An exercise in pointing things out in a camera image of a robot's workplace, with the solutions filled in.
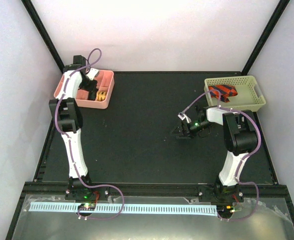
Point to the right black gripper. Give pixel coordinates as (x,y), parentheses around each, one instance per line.
(178,134)

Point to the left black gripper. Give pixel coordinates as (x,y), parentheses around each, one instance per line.
(93,87)

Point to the black necktie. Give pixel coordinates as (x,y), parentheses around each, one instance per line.
(92,96)

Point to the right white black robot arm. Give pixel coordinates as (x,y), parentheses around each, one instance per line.
(242,139)

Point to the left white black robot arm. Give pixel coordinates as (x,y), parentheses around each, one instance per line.
(68,119)

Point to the yellow black rolled tie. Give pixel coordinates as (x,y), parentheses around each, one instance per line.
(101,96)

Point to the pink compartment organizer box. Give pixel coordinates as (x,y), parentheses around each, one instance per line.
(104,90)

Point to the orange navy striped tie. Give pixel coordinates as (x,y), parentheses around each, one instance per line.
(223,92)

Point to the green perforated plastic basket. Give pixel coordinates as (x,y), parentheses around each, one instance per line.
(249,95)

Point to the clear acrylic sheet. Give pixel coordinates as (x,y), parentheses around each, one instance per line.
(266,219)

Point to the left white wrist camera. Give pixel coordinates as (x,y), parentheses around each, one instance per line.
(93,73)

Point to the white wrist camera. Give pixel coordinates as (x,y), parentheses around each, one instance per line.
(93,73)
(184,117)

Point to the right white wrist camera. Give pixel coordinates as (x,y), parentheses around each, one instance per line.
(184,117)

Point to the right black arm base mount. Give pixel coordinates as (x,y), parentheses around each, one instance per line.
(208,193)

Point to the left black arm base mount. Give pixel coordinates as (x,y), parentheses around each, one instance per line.
(81,193)

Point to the left black frame post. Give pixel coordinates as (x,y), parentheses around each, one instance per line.
(31,10)

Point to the black frame post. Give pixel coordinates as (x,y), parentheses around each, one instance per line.
(271,24)
(31,10)

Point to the light blue slotted cable duct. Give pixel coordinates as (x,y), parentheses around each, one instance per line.
(129,208)

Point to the right black frame post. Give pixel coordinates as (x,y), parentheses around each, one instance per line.
(271,24)

